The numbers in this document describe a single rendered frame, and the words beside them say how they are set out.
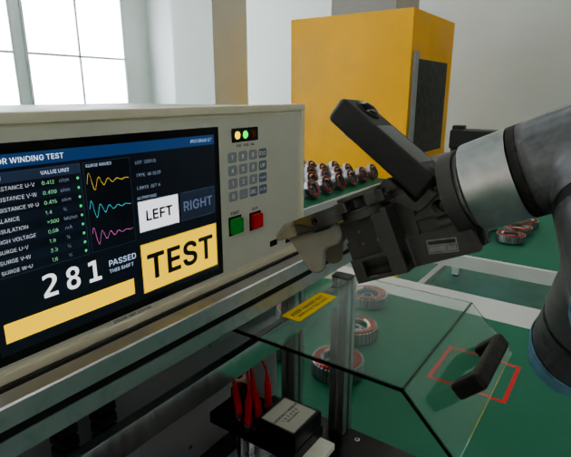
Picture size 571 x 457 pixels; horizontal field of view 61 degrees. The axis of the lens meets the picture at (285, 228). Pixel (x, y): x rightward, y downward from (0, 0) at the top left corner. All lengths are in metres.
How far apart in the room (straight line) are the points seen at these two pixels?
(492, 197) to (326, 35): 3.95
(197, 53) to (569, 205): 4.26
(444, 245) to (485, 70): 5.29
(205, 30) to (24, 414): 4.16
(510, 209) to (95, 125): 0.34
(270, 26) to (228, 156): 6.43
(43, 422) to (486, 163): 0.39
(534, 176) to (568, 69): 5.19
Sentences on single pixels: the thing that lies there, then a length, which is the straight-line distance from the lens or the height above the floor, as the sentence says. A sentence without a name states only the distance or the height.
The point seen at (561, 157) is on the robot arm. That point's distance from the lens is 0.38.
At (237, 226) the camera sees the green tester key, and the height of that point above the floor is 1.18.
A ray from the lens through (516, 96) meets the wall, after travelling 5.63.
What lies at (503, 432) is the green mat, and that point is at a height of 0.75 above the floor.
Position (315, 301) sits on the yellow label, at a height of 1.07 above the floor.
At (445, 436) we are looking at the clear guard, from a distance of 0.51.
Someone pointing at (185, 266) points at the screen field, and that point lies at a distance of 0.53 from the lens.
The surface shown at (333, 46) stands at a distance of 4.26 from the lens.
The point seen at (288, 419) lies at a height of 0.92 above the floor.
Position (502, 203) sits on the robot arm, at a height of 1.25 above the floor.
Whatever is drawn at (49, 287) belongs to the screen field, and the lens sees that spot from 0.44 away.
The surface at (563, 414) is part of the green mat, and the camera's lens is 1.11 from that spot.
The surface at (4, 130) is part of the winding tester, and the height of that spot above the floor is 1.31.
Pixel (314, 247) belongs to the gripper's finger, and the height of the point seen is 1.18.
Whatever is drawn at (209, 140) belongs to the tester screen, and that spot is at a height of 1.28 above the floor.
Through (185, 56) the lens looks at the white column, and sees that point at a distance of 4.62.
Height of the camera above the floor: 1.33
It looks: 16 degrees down
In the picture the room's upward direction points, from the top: straight up
